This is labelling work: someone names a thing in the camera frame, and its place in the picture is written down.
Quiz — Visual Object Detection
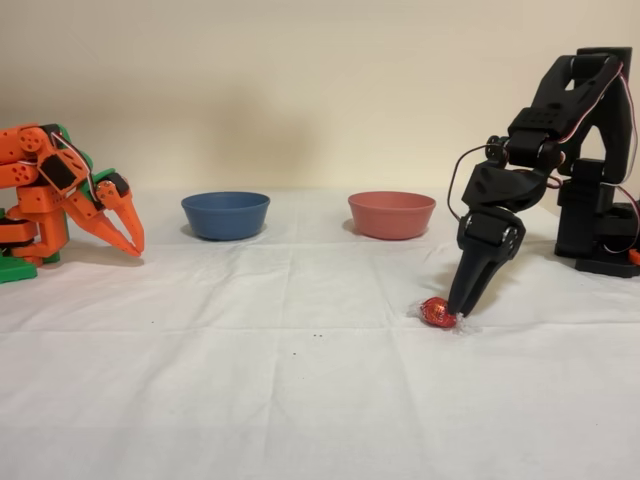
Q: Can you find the white tablecloth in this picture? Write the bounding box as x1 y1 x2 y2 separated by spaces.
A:
0 188 640 480

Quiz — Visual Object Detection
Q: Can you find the red bowl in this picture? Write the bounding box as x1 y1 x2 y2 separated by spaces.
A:
347 191 437 241

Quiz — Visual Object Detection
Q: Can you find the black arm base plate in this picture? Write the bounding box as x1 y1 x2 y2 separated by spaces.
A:
574 251 640 279

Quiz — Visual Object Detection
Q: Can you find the red candy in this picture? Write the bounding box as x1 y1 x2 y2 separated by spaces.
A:
406 296 479 336

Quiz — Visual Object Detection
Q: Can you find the blue bowl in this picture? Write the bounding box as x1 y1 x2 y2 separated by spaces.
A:
180 191 272 242

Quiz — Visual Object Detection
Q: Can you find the green arm base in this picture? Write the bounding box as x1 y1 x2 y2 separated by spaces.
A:
0 207 39 285

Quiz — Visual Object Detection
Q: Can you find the red white servo cable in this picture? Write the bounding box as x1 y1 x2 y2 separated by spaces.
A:
447 54 640 254

